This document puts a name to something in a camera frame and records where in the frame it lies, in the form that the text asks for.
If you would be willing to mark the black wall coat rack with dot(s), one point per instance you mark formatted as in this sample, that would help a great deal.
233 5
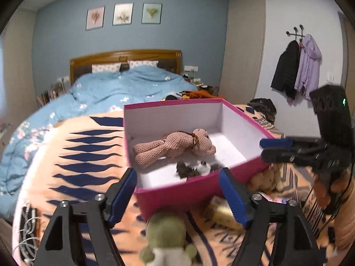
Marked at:
295 33

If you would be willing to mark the white wall socket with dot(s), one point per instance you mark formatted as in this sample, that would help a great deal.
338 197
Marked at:
191 68

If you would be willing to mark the orange and navy patterned blanket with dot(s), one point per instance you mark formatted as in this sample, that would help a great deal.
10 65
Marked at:
83 155

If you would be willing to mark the wooden headboard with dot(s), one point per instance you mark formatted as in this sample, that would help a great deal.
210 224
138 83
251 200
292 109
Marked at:
138 56

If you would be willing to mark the pink cardboard box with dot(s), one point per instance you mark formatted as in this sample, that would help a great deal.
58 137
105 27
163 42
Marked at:
194 196

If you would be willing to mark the dark clothes pile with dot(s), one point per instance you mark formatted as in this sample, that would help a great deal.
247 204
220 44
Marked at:
262 106

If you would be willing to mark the green botanical wall picture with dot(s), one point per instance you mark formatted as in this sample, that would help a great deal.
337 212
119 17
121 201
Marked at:
151 13

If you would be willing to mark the purple hooded jacket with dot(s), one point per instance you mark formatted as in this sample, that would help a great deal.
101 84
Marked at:
309 66

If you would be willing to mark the pink botanical wall picture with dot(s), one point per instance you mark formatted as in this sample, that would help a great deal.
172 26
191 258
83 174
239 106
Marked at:
95 18

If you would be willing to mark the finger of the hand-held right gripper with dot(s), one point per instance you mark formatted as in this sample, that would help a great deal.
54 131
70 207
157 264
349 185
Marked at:
277 155
274 143

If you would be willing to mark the person's right hand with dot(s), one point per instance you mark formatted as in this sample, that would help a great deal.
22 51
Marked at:
321 191

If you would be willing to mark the tan teddy bear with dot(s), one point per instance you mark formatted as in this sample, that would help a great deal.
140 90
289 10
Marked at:
266 178

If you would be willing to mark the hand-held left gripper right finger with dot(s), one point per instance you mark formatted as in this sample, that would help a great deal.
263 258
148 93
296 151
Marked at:
233 199

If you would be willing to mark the orange cloth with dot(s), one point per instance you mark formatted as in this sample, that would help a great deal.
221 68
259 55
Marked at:
201 94

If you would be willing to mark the white dotted pillow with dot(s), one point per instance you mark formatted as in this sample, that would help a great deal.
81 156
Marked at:
142 64
106 68

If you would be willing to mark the black jacket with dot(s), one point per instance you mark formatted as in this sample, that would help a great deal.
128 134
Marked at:
285 69

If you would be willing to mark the green plush toy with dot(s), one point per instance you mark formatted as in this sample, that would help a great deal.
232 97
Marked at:
166 232

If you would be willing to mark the white botanical wall picture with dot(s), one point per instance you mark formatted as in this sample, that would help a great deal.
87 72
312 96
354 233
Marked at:
123 13

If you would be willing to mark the small dark plush toy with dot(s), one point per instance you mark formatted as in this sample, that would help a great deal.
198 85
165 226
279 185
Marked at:
191 169

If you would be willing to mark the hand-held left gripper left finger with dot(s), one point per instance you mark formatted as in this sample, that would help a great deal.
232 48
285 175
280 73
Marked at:
122 196

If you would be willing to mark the blue floral duvet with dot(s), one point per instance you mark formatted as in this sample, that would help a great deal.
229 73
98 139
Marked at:
116 88

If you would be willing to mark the cluttered nightstand with books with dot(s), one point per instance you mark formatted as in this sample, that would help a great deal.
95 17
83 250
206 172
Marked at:
52 91

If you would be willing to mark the pink knitted teddy bear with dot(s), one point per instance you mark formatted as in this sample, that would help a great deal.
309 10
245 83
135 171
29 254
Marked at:
172 146

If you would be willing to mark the cluttered nightstand with bottles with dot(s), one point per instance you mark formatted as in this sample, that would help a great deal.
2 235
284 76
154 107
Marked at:
198 81

